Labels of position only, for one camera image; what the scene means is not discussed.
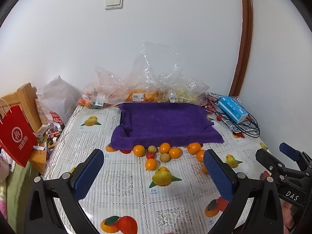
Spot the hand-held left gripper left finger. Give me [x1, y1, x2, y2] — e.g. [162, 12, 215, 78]
[24, 149, 105, 234]

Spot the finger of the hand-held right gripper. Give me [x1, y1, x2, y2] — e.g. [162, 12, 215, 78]
[279, 142, 312, 169]
[255, 149, 307, 183]

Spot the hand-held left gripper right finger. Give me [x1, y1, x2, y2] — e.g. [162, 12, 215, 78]
[203, 149, 284, 234]

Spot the person's right hand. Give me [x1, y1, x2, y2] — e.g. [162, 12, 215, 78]
[280, 199, 308, 228]

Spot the fruit print tablecloth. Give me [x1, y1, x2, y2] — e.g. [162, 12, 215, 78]
[43, 104, 271, 234]

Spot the pile of small clutter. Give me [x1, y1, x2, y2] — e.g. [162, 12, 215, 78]
[34, 123, 66, 152]

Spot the blue tissue box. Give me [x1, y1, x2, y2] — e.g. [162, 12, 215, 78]
[218, 96, 249, 123]

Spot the clear bag of red fruit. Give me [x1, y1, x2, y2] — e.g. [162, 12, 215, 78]
[204, 94, 221, 115]

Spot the purple towel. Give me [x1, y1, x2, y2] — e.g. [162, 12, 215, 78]
[110, 102, 225, 150]

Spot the green blanket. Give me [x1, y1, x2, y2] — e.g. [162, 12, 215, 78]
[0, 162, 46, 226]

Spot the floral paper bag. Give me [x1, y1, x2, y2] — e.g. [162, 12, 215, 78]
[34, 98, 50, 127]

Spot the small clear bag of mandarins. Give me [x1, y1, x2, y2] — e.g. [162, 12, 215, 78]
[77, 65, 117, 109]

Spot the red paper bag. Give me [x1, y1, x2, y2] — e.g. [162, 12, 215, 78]
[0, 99, 37, 168]

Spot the white plastic bag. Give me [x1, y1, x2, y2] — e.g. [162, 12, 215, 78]
[36, 75, 82, 127]

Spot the clear bag of yellow fruit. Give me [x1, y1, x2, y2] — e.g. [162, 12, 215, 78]
[156, 65, 210, 105]

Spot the large clear bag of mandarins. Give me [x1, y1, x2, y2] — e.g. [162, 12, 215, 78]
[114, 41, 162, 103]

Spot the black cable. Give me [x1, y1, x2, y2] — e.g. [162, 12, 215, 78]
[207, 95, 261, 138]

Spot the wooden furniture frame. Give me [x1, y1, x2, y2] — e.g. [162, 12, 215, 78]
[0, 83, 49, 175]

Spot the brown wooden door frame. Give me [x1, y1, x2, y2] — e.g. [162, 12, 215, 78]
[229, 0, 253, 97]

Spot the white light switch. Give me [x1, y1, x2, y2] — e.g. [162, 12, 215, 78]
[105, 0, 124, 10]

